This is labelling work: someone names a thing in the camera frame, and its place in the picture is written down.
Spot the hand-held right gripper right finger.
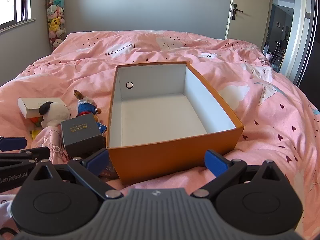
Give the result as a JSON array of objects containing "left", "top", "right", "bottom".
[{"left": 191, "top": 149, "right": 290, "bottom": 199}]

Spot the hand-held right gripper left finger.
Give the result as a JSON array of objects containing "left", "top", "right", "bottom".
[{"left": 25, "top": 148, "right": 123, "bottom": 200}]

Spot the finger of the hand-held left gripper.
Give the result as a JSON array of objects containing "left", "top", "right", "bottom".
[
  {"left": 0, "top": 147, "right": 51, "bottom": 168},
  {"left": 0, "top": 136, "right": 27, "bottom": 152}
]

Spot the dark grey gift box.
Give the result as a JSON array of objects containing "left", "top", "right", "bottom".
[{"left": 61, "top": 114, "right": 105, "bottom": 157}]

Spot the orange crochet carrot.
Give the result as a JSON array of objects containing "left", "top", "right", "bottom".
[{"left": 30, "top": 116, "right": 44, "bottom": 127}]

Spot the white glasses case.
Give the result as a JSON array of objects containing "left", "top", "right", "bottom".
[{"left": 17, "top": 97, "right": 67, "bottom": 118}]

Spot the orange cardboard box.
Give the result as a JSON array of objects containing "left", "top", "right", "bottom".
[{"left": 106, "top": 61, "right": 244, "bottom": 185}]

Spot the small dark box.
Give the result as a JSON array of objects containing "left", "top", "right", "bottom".
[{"left": 99, "top": 162, "right": 118, "bottom": 179}]

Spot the blue card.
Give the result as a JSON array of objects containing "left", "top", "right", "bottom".
[{"left": 96, "top": 121, "right": 108, "bottom": 137}]

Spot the white black-eared plush toy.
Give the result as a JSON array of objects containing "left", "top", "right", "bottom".
[{"left": 39, "top": 101, "right": 72, "bottom": 128}]

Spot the blue-dressed plush toy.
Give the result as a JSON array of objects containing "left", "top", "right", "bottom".
[{"left": 74, "top": 89, "right": 102, "bottom": 117}]

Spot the pink printed blanket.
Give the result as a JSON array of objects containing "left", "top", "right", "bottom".
[{"left": 0, "top": 30, "right": 320, "bottom": 240}]

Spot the column of plush toys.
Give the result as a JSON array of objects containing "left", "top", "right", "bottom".
[{"left": 46, "top": 0, "right": 67, "bottom": 50}]

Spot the window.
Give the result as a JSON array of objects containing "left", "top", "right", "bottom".
[{"left": 0, "top": 0, "right": 37, "bottom": 33}]

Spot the cream door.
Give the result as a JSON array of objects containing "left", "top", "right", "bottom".
[{"left": 225, "top": 0, "right": 274, "bottom": 53}]

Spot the silver chain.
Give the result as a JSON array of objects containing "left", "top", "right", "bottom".
[{"left": 49, "top": 142, "right": 73, "bottom": 160}]

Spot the black door handle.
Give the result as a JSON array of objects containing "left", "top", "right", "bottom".
[{"left": 230, "top": 3, "right": 243, "bottom": 21}]

